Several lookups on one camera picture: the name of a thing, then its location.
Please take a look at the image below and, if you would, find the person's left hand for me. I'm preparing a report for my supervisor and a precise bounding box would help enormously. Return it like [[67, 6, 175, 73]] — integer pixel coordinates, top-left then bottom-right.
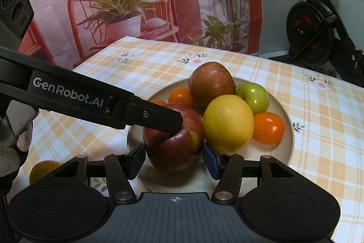
[[0, 121, 34, 189]]

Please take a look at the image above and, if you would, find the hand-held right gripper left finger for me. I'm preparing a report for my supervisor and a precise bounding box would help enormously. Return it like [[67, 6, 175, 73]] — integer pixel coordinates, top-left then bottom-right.
[[53, 143, 147, 202]]

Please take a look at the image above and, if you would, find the yellow lemon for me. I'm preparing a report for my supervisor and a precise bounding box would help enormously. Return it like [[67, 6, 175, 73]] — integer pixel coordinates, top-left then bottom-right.
[[29, 160, 62, 185]]

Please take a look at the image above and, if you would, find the dull reddish-brown apple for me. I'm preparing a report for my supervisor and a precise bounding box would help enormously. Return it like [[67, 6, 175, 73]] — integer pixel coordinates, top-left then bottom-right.
[[189, 61, 236, 110]]

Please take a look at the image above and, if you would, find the beige plate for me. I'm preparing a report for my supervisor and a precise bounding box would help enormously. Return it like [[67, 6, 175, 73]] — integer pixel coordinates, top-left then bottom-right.
[[126, 77, 295, 194]]

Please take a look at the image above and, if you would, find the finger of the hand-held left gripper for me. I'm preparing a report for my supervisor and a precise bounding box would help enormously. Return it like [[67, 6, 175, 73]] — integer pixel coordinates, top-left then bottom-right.
[[122, 94, 183, 136]]

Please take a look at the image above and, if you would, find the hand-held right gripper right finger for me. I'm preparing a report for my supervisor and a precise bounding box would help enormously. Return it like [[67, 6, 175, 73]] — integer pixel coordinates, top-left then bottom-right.
[[203, 143, 296, 202]]

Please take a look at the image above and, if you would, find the large round yellow citrus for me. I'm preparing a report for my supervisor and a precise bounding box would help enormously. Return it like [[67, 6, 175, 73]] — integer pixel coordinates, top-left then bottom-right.
[[203, 94, 255, 154]]

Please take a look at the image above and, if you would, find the green apple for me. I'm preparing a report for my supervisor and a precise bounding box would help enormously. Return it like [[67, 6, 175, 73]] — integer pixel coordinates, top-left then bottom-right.
[[235, 83, 269, 115]]

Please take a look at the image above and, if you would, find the black exercise bike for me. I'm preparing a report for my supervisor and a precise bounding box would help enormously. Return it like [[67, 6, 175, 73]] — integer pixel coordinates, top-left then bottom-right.
[[267, 0, 364, 81]]

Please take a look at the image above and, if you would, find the shiny red apple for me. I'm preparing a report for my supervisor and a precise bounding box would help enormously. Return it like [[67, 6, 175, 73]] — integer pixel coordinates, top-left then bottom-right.
[[142, 102, 206, 173]]

